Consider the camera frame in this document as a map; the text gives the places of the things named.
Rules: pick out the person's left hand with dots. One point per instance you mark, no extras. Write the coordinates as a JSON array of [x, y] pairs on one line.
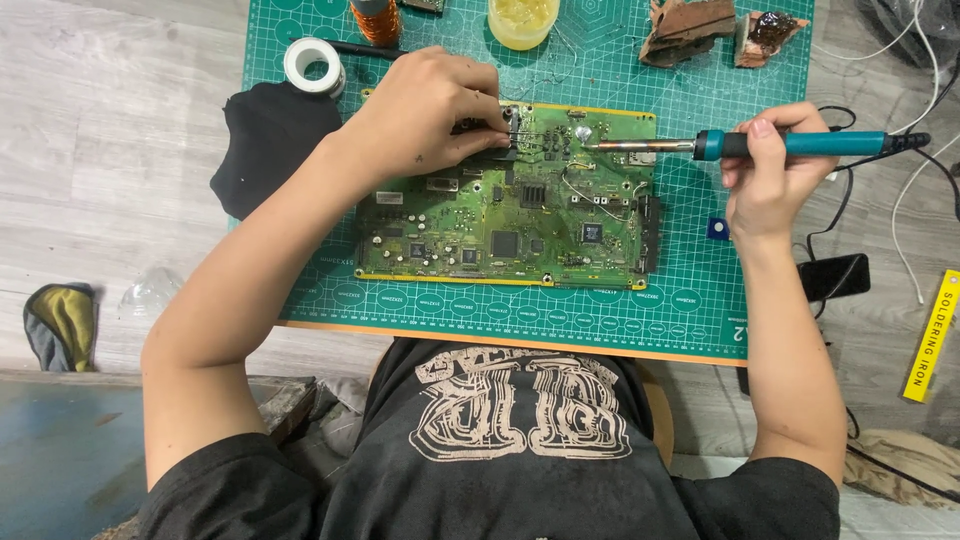
[[420, 112]]

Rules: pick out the person's right hand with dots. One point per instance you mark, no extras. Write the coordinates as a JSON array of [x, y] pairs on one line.
[[787, 187]]

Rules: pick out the metal tweezers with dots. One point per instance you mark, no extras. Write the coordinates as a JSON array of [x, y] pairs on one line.
[[529, 136]]

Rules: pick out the small blue component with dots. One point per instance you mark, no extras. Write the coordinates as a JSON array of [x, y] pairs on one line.
[[718, 229]]

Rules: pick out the black pen tool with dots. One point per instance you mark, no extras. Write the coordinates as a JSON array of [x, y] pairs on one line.
[[367, 51]]

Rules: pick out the black phone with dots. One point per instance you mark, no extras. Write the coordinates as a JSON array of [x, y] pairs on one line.
[[832, 277]]

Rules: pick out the small circuit board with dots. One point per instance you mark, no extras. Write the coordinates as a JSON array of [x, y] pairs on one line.
[[424, 4]]

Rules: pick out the green circuit board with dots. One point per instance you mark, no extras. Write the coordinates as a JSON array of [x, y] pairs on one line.
[[487, 225]]

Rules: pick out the white tape roll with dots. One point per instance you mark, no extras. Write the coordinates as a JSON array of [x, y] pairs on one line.
[[296, 64]]

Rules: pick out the yellow flux jar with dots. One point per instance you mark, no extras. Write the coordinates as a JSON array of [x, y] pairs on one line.
[[523, 22]]

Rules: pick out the black cloth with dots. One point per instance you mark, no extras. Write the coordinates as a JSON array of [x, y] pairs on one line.
[[270, 150]]

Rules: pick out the green cutting mat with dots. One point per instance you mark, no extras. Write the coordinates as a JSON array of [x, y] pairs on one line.
[[675, 307]]

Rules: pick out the brown brick chunk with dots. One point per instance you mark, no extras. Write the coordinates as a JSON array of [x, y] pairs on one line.
[[686, 30]]

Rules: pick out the clear plastic bag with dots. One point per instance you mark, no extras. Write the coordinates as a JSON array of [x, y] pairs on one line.
[[907, 26]]

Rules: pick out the yellow soldering iron box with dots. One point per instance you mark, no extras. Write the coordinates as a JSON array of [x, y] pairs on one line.
[[932, 337]]

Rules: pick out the beige cloth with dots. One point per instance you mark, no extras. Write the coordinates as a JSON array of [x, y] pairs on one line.
[[900, 461]]

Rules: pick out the clear plastic piece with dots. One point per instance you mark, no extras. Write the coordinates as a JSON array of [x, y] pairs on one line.
[[150, 291]]

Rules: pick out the black printed t-shirt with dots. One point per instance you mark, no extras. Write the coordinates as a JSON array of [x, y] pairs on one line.
[[487, 480]]

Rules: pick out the yellow and grey cloth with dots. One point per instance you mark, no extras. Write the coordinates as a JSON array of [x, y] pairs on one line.
[[64, 326]]

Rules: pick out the worn blue board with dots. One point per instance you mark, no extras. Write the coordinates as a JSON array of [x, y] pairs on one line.
[[67, 457]]

